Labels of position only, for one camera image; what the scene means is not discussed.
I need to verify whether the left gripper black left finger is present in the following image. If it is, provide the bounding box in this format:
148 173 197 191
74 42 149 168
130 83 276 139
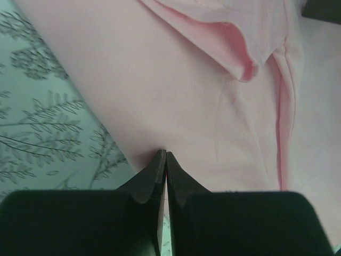
1 150 166 255

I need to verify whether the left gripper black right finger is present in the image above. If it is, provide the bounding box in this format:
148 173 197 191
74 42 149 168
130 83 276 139
166 153 334 255

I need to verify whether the pink t shirt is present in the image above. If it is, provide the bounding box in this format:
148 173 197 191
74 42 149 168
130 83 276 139
17 1 340 245

